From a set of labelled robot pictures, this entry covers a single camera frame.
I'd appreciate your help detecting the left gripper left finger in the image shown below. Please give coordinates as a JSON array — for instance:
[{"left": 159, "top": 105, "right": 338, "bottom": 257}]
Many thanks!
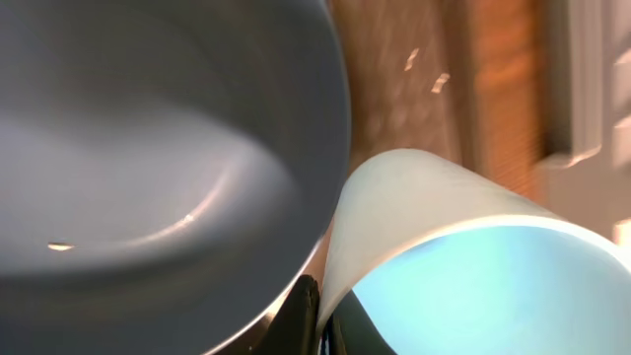
[{"left": 260, "top": 275, "right": 319, "bottom": 355}]

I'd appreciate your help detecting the grey dishwasher rack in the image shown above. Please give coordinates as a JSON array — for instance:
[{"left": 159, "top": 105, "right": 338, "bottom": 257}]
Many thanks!
[{"left": 541, "top": 0, "right": 630, "bottom": 248}]

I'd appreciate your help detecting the light blue cup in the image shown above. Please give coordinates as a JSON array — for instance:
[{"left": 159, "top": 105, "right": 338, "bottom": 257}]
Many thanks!
[{"left": 316, "top": 149, "right": 630, "bottom": 355}]

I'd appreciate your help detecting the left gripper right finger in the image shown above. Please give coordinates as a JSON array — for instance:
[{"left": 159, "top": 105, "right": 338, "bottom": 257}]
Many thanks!
[{"left": 324, "top": 291, "right": 395, "bottom": 355}]

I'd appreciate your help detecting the large dark blue bowl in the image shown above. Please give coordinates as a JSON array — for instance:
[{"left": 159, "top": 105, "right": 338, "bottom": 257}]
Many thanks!
[{"left": 1, "top": 0, "right": 350, "bottom": 354}]

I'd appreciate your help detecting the brown serving tray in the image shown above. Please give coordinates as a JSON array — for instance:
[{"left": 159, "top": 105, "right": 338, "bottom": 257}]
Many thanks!
[{"left": 328, "top": 0, "right": 544, "bottom": 202}]

